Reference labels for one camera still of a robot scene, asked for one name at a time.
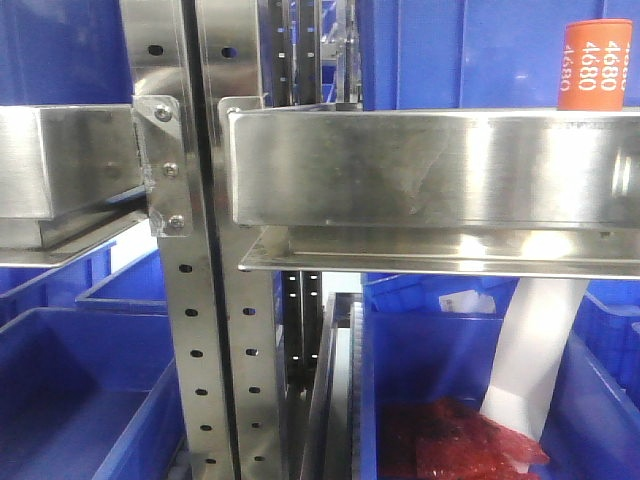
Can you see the orange capacitor cylinder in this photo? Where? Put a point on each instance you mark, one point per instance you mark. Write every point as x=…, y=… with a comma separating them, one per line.
x=595, y=65

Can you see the steel shelf right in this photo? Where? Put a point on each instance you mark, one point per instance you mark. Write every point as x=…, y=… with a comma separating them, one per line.
x=514, y=192

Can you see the steel shelf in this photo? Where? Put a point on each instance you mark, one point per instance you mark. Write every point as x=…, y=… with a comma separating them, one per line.
x=70, y=180
x=514, y=192

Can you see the steel shelf left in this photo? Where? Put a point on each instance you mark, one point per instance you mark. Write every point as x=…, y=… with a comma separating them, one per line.
x=70, y=180

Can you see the blue bin lower middle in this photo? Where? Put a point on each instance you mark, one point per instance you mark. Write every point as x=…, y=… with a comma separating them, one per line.
x=423, y=337

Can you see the blue bin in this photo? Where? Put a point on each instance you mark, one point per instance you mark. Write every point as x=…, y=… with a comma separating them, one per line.
x=592, y=431
x=88, y=395
x=63, y=52
x=469, y=54
x=423, y=337

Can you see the blue bin upper right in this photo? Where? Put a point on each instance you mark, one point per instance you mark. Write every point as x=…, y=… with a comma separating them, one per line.
x=469, y=54

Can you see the perforated steel upright right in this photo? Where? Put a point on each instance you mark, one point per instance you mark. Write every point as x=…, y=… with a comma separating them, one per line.
x=235, y=53

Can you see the perforated steel upright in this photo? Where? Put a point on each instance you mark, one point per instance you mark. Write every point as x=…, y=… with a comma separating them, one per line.
x=172, y=131
x=235, y=53

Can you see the white paper strip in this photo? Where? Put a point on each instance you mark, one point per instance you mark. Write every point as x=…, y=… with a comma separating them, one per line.
x=529, y=350

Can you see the red plastic bag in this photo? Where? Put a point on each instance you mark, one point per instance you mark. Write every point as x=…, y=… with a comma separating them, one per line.
x=447, y=439

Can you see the perforated steel upright left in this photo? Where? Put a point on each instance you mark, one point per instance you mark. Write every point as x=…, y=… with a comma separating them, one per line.
x=172, y=131

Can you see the blue bin lower left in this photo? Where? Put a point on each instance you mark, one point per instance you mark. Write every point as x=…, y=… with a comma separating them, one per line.
x=88, y=395

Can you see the blue bin upper left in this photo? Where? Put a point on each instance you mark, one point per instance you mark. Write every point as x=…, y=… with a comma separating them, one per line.
x=63, y=52

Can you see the blue bin lower right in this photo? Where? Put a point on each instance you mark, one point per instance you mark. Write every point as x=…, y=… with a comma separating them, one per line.
x=592, y=431

